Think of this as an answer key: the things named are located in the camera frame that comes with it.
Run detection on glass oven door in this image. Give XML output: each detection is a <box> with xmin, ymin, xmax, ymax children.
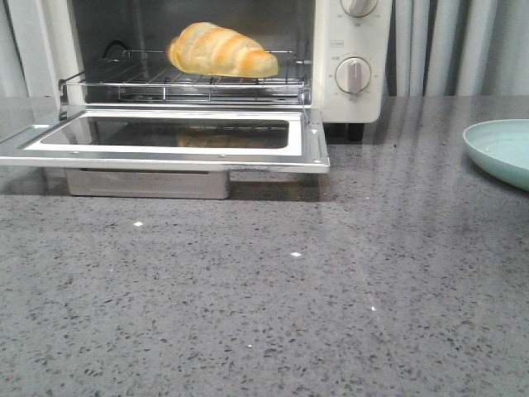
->
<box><xmin>1</xmin><ymin>107</ymin><xmax>330</xmax><ymax>174</ymax></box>

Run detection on golden croissant bread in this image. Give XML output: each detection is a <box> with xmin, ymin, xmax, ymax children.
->
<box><xmin>166</xmin><ymin>22</ymin><xmax>279</xmax><ymax>79</ymax></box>

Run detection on lower oven control knob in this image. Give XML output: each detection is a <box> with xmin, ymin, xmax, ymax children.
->
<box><xmin>335</xmin><ymin>57</ymin><xmax>371</xmax><ymax>94</ymax></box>

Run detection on oven control knob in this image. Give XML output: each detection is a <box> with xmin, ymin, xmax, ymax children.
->
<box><xmin>341</xmin><ymin>0</ymin><xmax>378</xmax><ymax>18</ymax></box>
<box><xmin>335</xmin><ymin>57</ymin><xmax>371</xmax><ymax>94</ymax></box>

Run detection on white Toshiba toaster oven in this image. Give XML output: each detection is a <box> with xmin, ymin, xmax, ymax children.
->
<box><xmin>7</xmin><ymin>0</ymin><xmax>393</xmax><ymax>141</ymax></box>

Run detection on upper oven control knob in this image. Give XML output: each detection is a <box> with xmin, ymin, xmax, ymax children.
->
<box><xmin>341</xmin><ymin>0</ymin><xmax>378</xmax><ymax>18</ymax></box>

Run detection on light green round plate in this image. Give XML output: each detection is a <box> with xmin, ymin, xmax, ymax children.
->
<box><xmin>463</xmin><ymin>119</ymin><xmax>528</xmax><ymax>190</ymax></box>

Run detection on metal oven wire rack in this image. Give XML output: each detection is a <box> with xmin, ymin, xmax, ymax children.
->
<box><xmin>59</xmin><ymin>50</ymin><xmax>312</xmax><ymax>106</ymax></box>

